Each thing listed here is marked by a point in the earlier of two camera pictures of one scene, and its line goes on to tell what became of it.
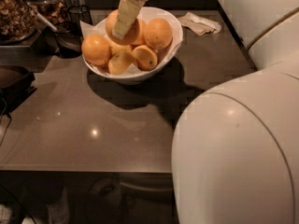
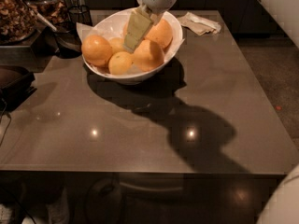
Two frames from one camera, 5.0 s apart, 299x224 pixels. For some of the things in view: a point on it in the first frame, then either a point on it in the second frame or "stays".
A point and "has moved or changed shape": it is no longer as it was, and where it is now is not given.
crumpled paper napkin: (199, 25) stays
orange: (119, 63) stays
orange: (96, 49) stays
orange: (145, 56) has moved or changed shape
